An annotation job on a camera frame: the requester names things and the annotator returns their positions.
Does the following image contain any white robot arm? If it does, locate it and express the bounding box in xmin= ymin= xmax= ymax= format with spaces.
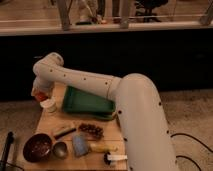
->
xmin=33 ymin=52 xmax=180 ymax=171

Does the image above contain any white paper cup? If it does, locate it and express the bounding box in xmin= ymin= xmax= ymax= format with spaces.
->
xmin=40 ymin=98 xmax=57 ymax=113

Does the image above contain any black office chair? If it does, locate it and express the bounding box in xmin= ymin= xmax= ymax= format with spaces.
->
xmin=134 ymin=0 xmax=168 ymax=23

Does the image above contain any black floor cable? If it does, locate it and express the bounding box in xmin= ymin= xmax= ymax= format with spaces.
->
xmin=170 ymin=132 xmax=213 ymax=171

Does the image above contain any blue sponge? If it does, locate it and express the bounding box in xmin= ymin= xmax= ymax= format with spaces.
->
xmin=72 ymin=134 xmax=89 ymax=157

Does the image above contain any yellow banana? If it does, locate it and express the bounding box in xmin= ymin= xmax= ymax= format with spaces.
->
xmin=89 ymin=143 xmax=118 ymax=153

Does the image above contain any wooden handled brush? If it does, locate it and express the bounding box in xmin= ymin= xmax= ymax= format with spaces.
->
xmin=52 ymin=123 xmax=76 ymax=139

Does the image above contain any small metal cup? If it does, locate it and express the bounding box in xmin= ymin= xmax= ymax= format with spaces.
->
xmin=53 ymin=142 xmax=68 ymax=159

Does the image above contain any green plastic tray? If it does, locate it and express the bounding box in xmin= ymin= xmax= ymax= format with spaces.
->
xmin=62 ymin=86 xmax=115 ymax=121

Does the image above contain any white dish brush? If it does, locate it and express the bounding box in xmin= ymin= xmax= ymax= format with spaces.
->
xmin=103 ymin=152 xmax=128 ymax=166

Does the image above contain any red apple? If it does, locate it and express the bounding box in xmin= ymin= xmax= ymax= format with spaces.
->
xmin=35 ymin=92 xmax=48 ymax=102

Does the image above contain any black pole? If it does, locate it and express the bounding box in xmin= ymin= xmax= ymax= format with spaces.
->
xmin=0 ymin=132 xmax=14 ymax=171

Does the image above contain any dark brown bowl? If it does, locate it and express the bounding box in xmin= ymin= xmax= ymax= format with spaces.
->
xmin=23 ymin=133 xmax=53 ymax=163

